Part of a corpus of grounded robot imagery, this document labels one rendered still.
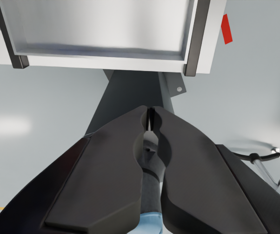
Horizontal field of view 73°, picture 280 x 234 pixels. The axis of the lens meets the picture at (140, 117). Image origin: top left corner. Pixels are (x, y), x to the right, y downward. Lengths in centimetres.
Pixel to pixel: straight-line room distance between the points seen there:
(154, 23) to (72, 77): 109
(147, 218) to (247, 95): 124
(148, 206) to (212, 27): 34
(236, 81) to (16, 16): 127
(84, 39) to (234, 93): 123
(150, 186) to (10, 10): 40
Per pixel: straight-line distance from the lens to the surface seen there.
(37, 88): 151
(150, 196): 43
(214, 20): 34
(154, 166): 50
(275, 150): 190
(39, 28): 36
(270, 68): 148
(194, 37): 31
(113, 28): 32
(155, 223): 41
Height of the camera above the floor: 120
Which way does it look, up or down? 58 degrees down
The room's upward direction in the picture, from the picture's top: 177 degrees counter-clockwise
